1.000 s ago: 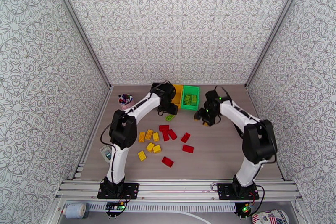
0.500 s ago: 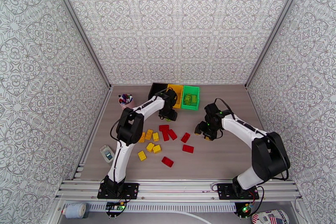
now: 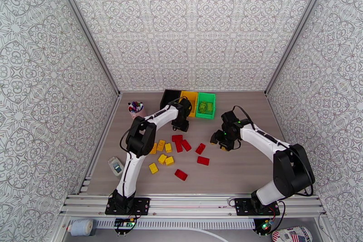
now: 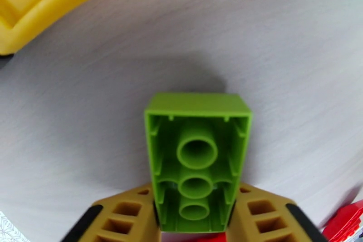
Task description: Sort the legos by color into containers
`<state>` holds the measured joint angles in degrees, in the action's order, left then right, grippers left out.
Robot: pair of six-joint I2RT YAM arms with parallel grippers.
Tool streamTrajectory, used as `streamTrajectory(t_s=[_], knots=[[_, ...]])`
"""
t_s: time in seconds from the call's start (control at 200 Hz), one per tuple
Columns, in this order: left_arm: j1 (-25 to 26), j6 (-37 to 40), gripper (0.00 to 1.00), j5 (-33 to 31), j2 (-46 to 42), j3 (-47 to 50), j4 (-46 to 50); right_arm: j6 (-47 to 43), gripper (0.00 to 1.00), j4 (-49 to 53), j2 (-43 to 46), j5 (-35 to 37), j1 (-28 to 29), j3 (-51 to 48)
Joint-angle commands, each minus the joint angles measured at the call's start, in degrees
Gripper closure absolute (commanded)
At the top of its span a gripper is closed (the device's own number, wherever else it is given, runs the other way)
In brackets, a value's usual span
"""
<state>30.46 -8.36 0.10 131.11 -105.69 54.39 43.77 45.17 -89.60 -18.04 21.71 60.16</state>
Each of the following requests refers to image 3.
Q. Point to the yellow lego brick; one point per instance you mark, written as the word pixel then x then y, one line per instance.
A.
pixel 168 147
pixel 153 168
pixel 162 159
pixel 169 161
pixel 161 145
pixel 154 149

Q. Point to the yellow plastic bin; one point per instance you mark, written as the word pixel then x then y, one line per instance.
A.
pixel 190 96

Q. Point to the white tape roll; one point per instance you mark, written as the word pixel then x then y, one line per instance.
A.
pixel 80 227

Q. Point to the aluminium corner post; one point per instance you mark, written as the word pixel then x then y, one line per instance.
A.
pixel 296 31
pixel 86 31

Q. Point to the green plastic bin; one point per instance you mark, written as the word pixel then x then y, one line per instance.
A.
pixel 205 116

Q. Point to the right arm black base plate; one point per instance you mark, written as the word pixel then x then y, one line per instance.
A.
pixel 242 207

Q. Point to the flag print cap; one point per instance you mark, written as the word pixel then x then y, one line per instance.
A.
pixel 292 235

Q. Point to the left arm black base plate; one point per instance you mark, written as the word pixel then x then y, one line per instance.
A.
pixel 141 205

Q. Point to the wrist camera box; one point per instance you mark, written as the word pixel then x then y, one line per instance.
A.
pixel 230 117
pixel 185 106

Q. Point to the right robot arm white-black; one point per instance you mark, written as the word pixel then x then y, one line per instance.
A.
pixel 263 137

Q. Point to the green lego brick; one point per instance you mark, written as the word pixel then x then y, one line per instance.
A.
pixel 202 105
pixel 210 105
pixel 202 111

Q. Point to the white tube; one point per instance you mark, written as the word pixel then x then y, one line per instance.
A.
pixel 195 230

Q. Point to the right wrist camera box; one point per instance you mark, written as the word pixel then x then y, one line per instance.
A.
pixel 230 117

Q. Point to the left robot arm white-black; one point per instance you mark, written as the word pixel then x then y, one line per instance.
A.
pixel 129 170

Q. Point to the white handheld device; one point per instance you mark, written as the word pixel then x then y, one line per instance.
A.
pixel 115 166

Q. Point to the black plastic bin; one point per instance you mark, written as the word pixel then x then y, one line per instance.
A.
pixel 170 95

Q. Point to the pink pen cup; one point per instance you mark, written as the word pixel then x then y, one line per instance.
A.
pixel 139 115

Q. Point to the circuit board with green light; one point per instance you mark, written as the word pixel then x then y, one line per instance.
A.
pixel 266 226

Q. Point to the aluminium front rail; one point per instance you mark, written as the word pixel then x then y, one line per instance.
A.
pixel 192 207

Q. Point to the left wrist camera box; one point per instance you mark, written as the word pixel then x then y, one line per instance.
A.
pixel 185 106

